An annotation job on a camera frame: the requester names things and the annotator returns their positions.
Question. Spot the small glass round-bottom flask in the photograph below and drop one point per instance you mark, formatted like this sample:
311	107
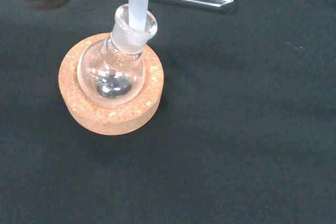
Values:
113	77

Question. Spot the black bench cloth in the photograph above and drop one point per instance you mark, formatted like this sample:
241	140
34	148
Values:
236	129

